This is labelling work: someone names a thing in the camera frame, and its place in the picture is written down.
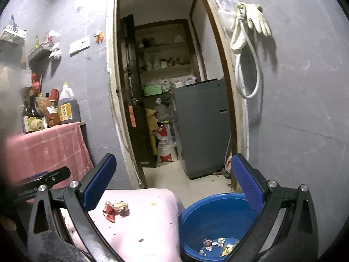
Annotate red cup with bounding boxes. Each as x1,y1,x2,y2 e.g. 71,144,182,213
49,89,59,102

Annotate wall wire rack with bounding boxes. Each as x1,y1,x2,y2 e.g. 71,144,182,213
28,41,53,64

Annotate green box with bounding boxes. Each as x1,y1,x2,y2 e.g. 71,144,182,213
144,84,163,97

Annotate white wall switch panel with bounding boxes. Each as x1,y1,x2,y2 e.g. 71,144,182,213
69,35,91,55

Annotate pink floral table cloth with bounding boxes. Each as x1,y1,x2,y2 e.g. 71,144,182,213
61,188,186,262

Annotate white hose loop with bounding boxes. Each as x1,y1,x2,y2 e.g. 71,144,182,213
234,18,263,100

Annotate large vinegar jug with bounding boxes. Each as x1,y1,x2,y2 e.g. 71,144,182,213
58,83,81,124

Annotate white rubber gloves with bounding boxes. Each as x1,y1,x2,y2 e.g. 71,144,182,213
230,2,272,54

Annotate red white sack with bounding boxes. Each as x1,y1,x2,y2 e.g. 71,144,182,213
154,123,178,163

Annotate red carton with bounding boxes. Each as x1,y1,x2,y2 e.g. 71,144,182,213
102,201,130,223

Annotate dark soy sauce bottle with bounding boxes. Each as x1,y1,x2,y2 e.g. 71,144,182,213
28,90,40,119

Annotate orange wall hook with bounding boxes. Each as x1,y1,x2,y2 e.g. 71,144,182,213
94,32,104,44

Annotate pink plaid cloth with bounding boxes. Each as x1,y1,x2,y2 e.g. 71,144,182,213
1,123,93,188

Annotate blue plastic bucket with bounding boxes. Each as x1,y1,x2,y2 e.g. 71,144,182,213
179,193,258,261

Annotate grey washing machine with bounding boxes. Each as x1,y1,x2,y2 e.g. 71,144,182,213
174,79,231,179

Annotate brown sauce pouch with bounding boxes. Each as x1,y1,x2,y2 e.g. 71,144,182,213
36,97,61,127

